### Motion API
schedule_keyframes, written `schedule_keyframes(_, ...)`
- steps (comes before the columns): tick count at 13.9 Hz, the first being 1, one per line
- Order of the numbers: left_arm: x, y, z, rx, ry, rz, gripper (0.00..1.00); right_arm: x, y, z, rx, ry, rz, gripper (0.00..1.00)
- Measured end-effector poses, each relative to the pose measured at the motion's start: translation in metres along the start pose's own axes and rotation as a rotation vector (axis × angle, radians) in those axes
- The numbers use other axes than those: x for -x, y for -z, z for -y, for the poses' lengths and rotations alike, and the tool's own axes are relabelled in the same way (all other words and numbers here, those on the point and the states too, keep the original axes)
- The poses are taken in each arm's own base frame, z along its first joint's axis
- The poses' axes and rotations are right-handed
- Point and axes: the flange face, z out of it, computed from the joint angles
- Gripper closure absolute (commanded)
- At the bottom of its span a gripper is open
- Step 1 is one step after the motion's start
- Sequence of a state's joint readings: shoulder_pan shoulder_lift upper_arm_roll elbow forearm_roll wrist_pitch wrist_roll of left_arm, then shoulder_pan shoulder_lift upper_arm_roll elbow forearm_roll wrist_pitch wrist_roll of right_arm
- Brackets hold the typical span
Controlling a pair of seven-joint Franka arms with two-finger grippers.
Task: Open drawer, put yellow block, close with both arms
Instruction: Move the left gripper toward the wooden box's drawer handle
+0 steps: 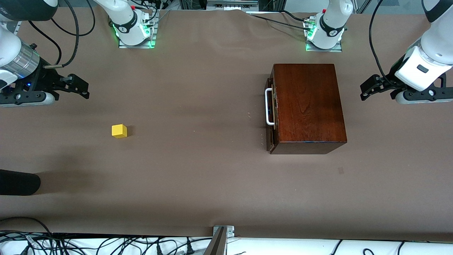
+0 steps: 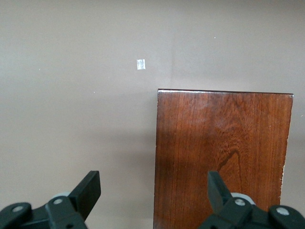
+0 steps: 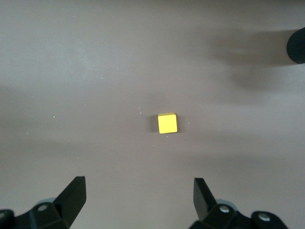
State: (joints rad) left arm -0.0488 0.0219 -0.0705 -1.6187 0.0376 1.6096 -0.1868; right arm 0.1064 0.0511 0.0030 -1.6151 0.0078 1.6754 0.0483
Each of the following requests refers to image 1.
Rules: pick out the perforated metal edge rail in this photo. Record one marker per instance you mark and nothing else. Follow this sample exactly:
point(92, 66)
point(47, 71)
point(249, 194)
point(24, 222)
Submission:
point(14, 26)

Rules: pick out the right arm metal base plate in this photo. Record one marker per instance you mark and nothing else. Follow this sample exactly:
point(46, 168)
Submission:
point(136, 46)

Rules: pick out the black power plug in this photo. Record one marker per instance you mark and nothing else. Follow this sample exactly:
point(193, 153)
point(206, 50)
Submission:
point(159, 249)
point(189, 250)

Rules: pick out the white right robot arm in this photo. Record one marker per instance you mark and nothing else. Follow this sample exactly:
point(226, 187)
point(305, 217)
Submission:
point(9, 46)

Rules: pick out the brown paper table cover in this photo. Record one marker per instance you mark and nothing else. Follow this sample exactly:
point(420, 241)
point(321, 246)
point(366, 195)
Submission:
point(198, 177)

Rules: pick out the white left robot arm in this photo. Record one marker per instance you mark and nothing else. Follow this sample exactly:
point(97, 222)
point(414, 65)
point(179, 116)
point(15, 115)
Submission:
point(439, 39)

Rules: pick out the dark brown wooden cabinet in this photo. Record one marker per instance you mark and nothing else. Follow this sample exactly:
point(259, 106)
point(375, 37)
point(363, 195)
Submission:
point(311, 106)

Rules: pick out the black ribbed cylinder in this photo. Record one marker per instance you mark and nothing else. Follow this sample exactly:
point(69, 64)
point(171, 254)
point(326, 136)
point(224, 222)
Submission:
point(17, 182)

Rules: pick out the dark metal mounting beam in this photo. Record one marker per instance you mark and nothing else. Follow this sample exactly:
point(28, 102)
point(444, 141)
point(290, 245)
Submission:
point(216, 246)

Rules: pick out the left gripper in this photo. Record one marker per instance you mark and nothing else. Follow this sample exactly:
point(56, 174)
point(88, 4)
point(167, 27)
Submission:
point(386, 81)

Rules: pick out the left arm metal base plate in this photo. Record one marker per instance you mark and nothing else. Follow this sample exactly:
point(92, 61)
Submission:
point(324, 50)

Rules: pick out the small metal bracket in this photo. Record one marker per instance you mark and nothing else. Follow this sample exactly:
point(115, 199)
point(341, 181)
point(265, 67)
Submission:
point(230, 232)

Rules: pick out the aluminium frame structure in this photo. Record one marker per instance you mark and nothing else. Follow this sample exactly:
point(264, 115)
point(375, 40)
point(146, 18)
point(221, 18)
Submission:
point(231, 4)

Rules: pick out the yellow wooden cube block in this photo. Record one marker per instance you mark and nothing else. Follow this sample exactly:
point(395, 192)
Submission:
point(119, 131)

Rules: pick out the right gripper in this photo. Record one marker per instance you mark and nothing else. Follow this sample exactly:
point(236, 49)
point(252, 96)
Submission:
point(45, 77)

